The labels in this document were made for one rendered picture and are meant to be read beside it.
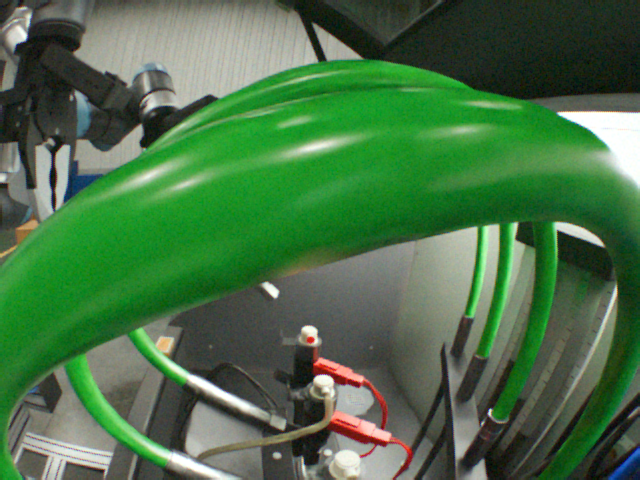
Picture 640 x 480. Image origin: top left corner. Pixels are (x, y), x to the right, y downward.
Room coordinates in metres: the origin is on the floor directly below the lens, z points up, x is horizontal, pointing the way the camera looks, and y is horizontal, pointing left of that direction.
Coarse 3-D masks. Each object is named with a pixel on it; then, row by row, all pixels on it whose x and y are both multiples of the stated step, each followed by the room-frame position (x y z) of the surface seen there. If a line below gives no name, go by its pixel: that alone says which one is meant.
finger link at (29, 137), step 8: (32, 112) 0.18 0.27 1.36; (24, 120) 0.17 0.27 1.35; (32, 120) 0.18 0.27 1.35; (24, 128) 0.17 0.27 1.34; (32, 128) 0.18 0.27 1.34; (24, 136) 0.17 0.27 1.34; (32, 136) 0.18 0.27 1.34; (40, 136) 0.19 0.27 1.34; (24, 144) 0.17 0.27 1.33; (32, 144) 0.18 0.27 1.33; (40, 144) 0.19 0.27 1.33; (24, 152) 0.18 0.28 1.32; (32, 152) 0.18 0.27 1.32; (24, 160) 0.17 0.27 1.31; (32, 160) 0.18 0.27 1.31; (24, 168) 0.18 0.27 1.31; (32, 168) 0.18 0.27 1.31; (32, 176) 0.18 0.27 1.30; (32, 184) 0.18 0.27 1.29
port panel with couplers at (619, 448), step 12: (636, 372) 0.12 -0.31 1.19; (636, 384) 0.11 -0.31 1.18; (624, 396) 0.12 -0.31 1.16; (636, 420) 0.09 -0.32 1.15; (612, 432) 0.10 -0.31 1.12; (636, 432) 0.08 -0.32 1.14; (600, 444) 0.11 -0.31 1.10; (624, 444) 0.08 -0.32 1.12; (588, 456) 0.11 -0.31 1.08; (612, 456) 0.08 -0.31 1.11; (576, 468) 0.11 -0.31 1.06; (588, 468) 0.10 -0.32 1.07; (600, 468) 0.08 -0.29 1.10
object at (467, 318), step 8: (480, 232) 0.31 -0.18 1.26; (480, 240) 0.31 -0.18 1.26; (480, 248) 0.31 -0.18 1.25; (480, 256) 0.31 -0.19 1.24; (480, 264) 0.31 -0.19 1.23; (480, 272) 0.30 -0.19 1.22; (472, 280) 0.31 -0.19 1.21; (480, 280) 0.30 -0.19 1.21; (472, 288) 0.31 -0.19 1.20; (480, 288) 0.31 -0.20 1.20; (472, 296) 0.31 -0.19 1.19; (472, 304) 0.30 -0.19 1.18; (464, 312) 0.31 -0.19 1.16; (472, 312) 0.30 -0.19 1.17; (464, 320) 0.31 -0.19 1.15; (472, 320) 0.30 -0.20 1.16
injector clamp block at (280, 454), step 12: (264, 408) 0.31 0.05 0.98; (276, 408) 0.31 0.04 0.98; (264, 432) 0.26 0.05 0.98; (276, 444) 0.24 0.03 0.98; (288, 444) 0.25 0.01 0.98; (336, 444) 0.25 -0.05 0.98; (264, 456) 0.22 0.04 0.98; (276, 456) 0.22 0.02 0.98; (288, 456) 0.23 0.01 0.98; (324, 456) 0.23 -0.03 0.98; (264, 468) 0.20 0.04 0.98; (276, 468) 0.21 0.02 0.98; (288, 468) 0.21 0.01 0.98
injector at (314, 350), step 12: (300, 348) 0.26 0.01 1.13; (312, 348) 0.26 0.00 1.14; (300, 360) 0.26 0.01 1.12; (312, 360) 0.26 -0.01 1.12; (276, 372) 0.27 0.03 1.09; (288, 372) 0.27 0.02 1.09; (300, 372) 0.26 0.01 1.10; (300, 384) 0.26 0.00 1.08; (300, 408) 0.26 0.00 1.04; (300, 420) 0.26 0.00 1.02; (300, 444) 0.26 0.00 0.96
